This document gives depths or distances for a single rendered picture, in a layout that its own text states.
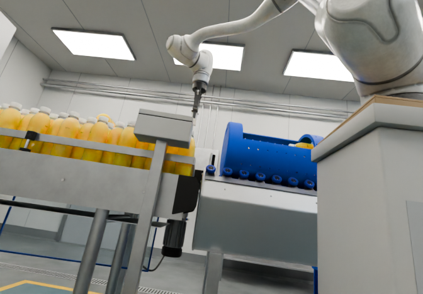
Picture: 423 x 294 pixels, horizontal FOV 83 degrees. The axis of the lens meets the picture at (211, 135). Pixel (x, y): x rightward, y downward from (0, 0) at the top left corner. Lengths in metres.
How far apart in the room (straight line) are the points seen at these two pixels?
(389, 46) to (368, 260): 0.40
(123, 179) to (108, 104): 4.62
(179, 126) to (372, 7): 0.63
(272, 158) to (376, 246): 0.67
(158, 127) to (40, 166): 0.47
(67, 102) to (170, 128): 5.19
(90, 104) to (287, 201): 5.06
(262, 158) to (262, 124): 3.81
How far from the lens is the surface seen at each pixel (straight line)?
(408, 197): 0.52
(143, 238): 0.86
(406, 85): 0.72
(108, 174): 0.99
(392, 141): 0.53
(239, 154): 1.07
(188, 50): 1.25
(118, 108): 5.40
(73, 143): 1.09
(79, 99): 5.88
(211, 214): 1.04
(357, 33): 0.57
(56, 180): 1.06
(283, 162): 1.12
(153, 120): 0.89
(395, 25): 0.59
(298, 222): 1.12
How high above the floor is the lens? 0.76
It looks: 19 degrees up
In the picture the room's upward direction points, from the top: 8 degrees clockwise
